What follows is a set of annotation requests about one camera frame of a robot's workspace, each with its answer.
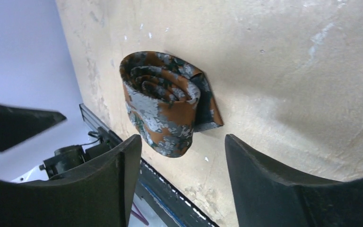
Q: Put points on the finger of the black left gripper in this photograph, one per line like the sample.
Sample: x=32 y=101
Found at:
x=20 y=124

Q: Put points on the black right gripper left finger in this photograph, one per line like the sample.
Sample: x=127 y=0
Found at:
x=98 y=193

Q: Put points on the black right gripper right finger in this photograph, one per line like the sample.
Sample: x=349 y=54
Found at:
x=268 y=193

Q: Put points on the brown floral tie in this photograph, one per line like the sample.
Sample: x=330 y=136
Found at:
x=167 y=100

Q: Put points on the aluminium frame rail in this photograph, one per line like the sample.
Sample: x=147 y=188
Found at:
x=92 y=121

